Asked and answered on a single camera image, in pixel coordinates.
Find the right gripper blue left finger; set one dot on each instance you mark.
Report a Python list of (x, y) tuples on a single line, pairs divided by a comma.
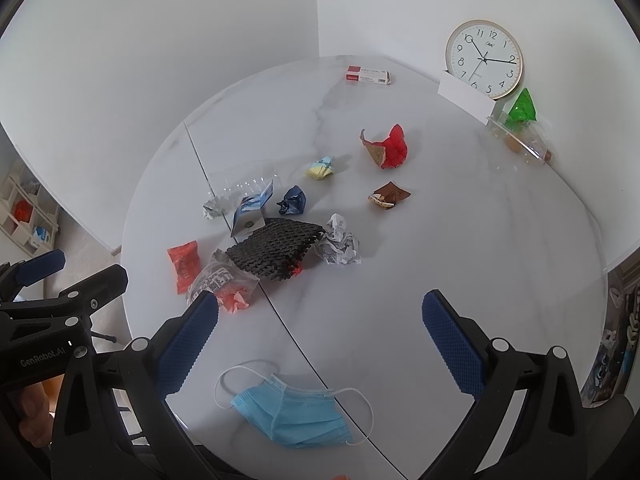
[(113, 420)]

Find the blue surgical face mask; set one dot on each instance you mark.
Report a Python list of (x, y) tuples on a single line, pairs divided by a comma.
[(294, 417)]

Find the white folded card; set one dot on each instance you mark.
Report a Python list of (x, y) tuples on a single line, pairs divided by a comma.
[(462, 95)]

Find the blue white carton wrapper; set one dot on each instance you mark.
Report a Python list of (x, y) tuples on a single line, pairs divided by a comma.
[(250, 214)]

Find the red torn cardboard piece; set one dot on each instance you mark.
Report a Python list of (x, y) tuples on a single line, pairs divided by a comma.
[(390, 153)]

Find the white newspaper ball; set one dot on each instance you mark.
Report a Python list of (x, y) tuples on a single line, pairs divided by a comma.
[(337, 245)]

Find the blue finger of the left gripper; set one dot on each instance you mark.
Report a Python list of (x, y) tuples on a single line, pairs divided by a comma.
[(97, 282), (16, 276)]

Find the clear printed snack bag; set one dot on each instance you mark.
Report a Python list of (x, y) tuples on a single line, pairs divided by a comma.
[(232, 286)]

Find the black woven mesh mat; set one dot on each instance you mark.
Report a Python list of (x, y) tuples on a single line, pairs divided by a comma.
[(276, 251)]

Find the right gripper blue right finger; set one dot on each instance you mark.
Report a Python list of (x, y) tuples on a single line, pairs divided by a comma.
[(548, 440)]

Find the crumpled dark blue wrapper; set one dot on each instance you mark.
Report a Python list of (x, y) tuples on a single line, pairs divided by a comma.
[(293, 202)]

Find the brown chocolate wrapper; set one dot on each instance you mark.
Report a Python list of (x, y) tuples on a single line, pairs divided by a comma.
[(388, 196)]

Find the crumpled clear silver wrapper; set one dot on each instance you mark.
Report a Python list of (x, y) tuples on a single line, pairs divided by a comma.
[(218, 206)]

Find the yellow blue paper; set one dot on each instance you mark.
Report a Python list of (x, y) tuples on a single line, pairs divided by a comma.
[(321, 168)]

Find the green plastic bag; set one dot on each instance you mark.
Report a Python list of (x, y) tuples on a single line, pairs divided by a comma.
[(522, 111)]

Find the cream storage shelf cart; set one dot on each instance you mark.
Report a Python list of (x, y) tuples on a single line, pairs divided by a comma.
[(29, 214)]

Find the round gold wall clock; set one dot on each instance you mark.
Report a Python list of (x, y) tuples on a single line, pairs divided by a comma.
[(486, 57)]

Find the person's left hand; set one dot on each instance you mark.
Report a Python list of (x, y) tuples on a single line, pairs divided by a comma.
[(37, 423)]

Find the red white small box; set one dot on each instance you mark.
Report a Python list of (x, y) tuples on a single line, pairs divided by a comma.
[(356, 73)]

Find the red snack packet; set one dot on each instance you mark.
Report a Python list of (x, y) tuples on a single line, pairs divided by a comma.
[(187, 265)]

